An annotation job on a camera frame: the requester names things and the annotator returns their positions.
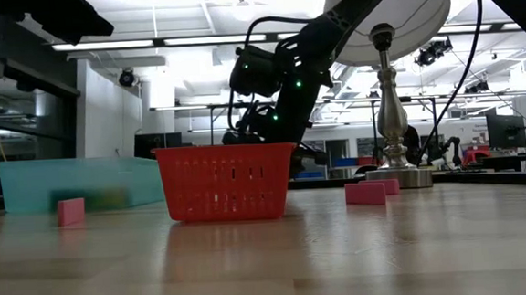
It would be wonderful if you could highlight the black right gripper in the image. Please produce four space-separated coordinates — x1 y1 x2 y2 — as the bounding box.
258 69 337 145

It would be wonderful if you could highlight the pink rubber eraser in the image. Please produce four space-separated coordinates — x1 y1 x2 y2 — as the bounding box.
358 177 401 198
56 197 88 227
344 180 388 208

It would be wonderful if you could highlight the green yellow crayon box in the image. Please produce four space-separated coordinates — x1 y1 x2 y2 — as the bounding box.
48 185 130 215

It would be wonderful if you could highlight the fluorescent ceiling light strip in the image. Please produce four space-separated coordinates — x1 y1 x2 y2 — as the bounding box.
437 20 525 36
50 29 303 55

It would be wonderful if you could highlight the blue storage bin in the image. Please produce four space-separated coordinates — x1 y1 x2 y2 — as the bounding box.
336 156 360 169

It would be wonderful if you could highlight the red plastic basket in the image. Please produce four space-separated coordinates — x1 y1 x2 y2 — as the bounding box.
154 139 301 227

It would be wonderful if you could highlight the black ceiling spotlight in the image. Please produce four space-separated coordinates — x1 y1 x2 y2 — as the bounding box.
463 79 490 95
117 68 138 89

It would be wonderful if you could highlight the silver table lamp white shade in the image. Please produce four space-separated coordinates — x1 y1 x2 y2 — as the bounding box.
331 0 463 194

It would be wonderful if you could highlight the person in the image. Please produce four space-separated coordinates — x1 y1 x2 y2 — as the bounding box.
402 123 423 167

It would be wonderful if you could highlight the green translucent plastic tray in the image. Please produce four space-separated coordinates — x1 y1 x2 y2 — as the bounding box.
0 152 166 216

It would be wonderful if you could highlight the red background equipment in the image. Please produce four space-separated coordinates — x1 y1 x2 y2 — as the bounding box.
463 144 492 166

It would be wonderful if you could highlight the black computer monitor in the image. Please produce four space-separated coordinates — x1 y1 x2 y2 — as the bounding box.
485 111 526 151

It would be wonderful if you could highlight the black desk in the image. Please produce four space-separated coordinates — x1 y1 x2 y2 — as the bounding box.
480 153 526 175

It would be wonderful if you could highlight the black background table frame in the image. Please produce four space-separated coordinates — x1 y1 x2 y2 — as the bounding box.
150 90 440 152

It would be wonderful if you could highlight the black right camera cable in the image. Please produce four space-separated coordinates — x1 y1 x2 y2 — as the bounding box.
220 13 322 135

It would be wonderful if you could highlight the black ceiling camera rig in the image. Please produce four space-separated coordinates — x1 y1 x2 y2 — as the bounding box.
414 37 455 68

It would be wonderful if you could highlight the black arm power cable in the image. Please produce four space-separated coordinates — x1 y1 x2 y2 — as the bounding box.
408 0 494 169

